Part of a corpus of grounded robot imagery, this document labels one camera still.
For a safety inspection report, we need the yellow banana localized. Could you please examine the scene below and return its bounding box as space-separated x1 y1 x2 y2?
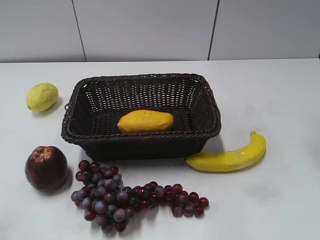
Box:
186 131 267 173

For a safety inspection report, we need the purple red grape bunch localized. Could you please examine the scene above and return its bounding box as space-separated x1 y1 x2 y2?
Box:
70 160 209 234

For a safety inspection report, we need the dark red apple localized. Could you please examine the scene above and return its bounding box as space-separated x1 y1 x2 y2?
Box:
24 146 67 193

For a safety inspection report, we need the dark brown wicker basket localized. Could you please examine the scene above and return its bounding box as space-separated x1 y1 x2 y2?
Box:
61 73 222 162

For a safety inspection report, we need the yellow green lemon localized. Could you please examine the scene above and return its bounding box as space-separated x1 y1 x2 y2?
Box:
26 82 59 112

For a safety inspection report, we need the yellow orange mango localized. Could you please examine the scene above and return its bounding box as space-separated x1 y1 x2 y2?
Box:
117 109 174 134

